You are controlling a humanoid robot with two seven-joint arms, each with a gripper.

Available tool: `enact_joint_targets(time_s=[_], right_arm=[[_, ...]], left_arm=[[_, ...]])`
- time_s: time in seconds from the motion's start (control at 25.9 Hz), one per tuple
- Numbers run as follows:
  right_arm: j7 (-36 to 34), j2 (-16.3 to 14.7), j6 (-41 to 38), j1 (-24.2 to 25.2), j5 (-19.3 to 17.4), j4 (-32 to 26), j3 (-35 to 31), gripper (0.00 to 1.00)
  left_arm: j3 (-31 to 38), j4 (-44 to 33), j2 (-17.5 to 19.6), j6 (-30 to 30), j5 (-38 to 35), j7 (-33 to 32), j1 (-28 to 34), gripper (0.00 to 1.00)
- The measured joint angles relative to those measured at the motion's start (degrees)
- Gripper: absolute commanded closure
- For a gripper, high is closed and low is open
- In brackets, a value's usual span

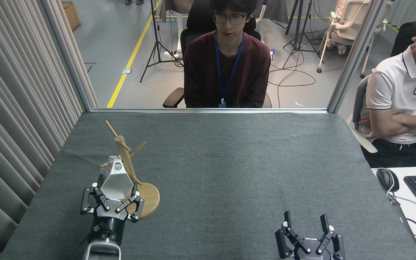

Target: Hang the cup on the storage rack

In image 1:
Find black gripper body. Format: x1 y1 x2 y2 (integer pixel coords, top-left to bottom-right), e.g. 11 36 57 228
92 211 129 239
295 238 335 260

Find grey and white chair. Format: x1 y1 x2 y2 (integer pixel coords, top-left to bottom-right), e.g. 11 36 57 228
347 75 378 154

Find grey table mat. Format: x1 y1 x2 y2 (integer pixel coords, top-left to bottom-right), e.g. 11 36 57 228
0 111 416 260

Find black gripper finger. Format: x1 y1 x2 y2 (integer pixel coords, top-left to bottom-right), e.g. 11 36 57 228
275 211 312 259
315 214 346 260
116 182 145 222
81 174 112 216

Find black floor cable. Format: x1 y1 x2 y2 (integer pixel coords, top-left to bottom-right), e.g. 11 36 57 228
265 43 317 98

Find black tripod stand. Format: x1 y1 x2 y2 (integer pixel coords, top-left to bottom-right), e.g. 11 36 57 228
282 0 324 69
140 0 183 83

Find black computer mouse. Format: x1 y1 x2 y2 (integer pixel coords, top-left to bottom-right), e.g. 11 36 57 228
376 168 400 192

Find person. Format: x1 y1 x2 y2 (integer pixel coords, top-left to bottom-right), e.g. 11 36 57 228
359 0 416 168
184 0 271 108
322 0 355 55

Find pale pleated curtain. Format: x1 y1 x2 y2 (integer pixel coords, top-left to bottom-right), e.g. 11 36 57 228
0 0 100 260

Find cardboard box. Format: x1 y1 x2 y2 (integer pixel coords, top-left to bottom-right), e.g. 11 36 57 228
62 2 81 30

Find white hexagonal cup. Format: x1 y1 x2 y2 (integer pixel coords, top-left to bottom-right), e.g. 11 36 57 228
100 156 135 200

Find silver frame post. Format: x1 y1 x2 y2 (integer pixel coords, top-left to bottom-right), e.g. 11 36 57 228
327 0 393 113
40 0 94 112

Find white office chair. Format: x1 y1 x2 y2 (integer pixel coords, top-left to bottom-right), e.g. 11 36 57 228
316 0 389 78

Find wooden cup storage rack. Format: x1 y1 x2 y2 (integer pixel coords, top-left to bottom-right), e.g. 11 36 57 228
100 120 160 218

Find blue lanyard with badge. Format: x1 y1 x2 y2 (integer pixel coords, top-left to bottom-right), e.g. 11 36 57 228
214 31 244 108

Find black-framed glasses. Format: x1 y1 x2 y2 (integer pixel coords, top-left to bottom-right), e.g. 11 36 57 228
212 13 248 26

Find black office chair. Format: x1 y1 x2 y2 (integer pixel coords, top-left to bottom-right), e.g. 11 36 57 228
163 0 272 108

